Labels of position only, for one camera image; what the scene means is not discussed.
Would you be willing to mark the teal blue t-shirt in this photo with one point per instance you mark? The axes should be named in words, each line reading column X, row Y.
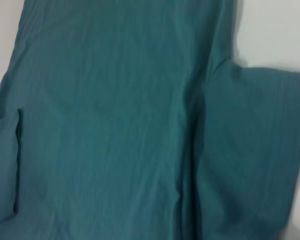
column 115, row 125

